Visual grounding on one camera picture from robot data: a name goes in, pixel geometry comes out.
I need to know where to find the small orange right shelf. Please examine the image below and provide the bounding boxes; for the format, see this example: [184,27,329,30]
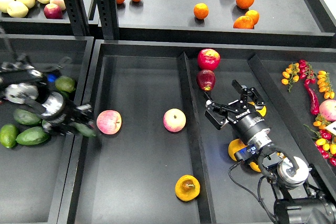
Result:
[245,9,260,25]

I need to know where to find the pink apple right edge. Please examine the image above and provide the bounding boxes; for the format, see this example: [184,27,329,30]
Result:
[319,99,336,122]

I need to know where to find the orange cherry tomato cluster left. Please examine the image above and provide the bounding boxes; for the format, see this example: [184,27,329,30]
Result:
[281,62,300,92]

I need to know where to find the pink apple left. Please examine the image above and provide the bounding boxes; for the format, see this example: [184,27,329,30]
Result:
[96,110,122,135]

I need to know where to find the black tray divider right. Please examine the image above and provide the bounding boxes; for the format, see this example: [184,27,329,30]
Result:
[248,54,335,199]

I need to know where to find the orange centre shelf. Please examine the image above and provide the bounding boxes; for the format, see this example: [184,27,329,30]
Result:
[193,3,209,19]

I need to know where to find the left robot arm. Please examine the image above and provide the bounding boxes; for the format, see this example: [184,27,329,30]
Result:
[1,29,96,137]

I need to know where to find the front orange shelf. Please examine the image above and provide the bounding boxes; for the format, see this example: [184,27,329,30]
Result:
[233,15,254,29]

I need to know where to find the red cherry tomato cluster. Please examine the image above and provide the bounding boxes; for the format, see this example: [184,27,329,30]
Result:
[299,59,316,86]

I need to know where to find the black left tray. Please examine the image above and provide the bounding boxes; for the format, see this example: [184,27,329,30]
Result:
[1,35,93,223]

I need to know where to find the pink apple centre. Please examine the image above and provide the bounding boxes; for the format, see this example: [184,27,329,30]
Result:
[163,108,186,133]

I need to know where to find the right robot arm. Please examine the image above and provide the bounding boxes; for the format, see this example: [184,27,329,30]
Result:
[204,80,335,223]

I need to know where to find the orange cherry tomato cluster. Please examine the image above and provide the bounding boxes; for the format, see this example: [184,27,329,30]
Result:
[317,70,335,99]
[281,62,300,92]

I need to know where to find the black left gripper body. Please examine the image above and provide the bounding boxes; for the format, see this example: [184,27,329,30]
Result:
[40,91,76,130]

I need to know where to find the bright green avocado far left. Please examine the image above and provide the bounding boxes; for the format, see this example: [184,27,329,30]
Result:
[1,124,19,148]

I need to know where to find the dark red apple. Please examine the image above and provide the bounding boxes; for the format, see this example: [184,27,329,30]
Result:
[196,69,216,91]

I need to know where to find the green avocado bottom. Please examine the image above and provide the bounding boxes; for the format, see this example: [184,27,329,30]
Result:
[16,126,50,146]

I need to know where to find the bright red apple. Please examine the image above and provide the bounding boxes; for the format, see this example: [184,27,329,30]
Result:
[197,48,221,71]

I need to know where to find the black shelf upright left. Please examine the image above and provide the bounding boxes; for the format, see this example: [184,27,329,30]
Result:
[64,0,90,36]

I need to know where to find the yellow pear top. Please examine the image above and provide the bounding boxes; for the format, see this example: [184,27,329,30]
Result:
[248,102,267,116]

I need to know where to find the orange cherry tomato cluster right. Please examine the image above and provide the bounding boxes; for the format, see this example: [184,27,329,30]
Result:
[317,70,335,99]

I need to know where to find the black tray divider left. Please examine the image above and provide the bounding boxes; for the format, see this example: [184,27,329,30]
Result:
[177,52,216,223]

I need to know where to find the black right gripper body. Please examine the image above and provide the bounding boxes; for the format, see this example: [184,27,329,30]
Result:
[227,109,270,145]

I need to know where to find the dark green avocado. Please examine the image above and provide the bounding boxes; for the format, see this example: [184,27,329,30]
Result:
[73,122,96,138]

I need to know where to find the red chili pepper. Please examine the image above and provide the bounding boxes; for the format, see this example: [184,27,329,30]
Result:
[304,79,319,115]

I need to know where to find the black shelf upright right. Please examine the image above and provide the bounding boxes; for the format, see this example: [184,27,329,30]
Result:
[96,0,120,40]

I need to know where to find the black tray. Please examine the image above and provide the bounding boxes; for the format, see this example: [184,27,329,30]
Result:
[66,40,335,223]
[1,35,93,223]

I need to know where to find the pink apple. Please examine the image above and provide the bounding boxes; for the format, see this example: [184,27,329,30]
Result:
[163,108,186,133]
[96,110,122,135]

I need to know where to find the green avocado top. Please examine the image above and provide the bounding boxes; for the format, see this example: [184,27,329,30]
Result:
[55,76,76,93]

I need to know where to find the red apple on shelf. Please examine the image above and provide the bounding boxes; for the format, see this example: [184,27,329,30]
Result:
[44,3,62,19]

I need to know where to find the mixed cherry tomatoes lower right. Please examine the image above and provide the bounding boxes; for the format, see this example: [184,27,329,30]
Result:
[304,113,335,167]

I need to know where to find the black middle tray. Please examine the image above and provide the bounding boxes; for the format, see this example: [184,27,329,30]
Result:
[66,40,335,223]

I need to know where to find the dark avocado left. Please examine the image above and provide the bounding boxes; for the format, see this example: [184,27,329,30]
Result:
[13,109,41,126]

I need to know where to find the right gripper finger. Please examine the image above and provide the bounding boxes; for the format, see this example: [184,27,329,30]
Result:
[232,80,265,109]
[204,91,233,130]

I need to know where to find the black shelf upright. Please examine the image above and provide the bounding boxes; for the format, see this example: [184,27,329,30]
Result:
[96,0,120,40]
[64,0,90,36]

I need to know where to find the black tray divider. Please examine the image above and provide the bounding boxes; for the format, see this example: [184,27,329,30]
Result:
[248,54,335,199]
[177,52,216,223]

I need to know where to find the pale yellow pear front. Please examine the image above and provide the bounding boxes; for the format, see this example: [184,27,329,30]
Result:
[7,1,29,18]

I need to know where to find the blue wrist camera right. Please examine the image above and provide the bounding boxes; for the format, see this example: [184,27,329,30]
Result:
[234,145,259,163]

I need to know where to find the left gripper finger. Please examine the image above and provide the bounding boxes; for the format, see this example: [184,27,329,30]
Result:
[75,104,95,127]
[43,126,77,136]

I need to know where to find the white label card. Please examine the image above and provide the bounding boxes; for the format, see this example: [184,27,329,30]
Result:
[324,121,336,135]

